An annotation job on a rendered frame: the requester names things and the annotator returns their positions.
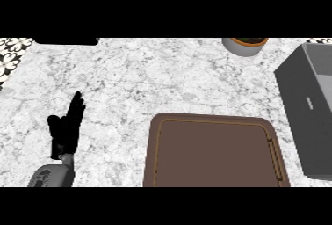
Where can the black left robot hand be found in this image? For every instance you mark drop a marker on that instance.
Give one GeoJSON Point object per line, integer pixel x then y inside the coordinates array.
{"type": "Point", "coordinates": [65, 130]}

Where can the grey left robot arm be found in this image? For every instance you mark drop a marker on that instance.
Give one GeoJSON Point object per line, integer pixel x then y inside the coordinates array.
{"type": "Point", "coordinates": [53, 173]}

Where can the brown tray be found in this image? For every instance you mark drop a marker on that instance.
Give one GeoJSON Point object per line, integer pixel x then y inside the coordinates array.
{"type": "Point", "coordinates": [214, 150]}

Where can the grey box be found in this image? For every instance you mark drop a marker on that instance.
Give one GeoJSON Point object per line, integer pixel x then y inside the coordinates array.
{"type": "Point", "coordinates": [308, 111]}

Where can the black appliance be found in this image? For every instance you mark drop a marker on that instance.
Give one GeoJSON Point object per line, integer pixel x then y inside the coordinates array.
{"type": "Point", "coordinates": [65, 41]}

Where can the grey plant pot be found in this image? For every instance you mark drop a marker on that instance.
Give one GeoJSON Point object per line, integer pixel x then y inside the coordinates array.
{"type": "Point", "coordinates": [243, 45]}

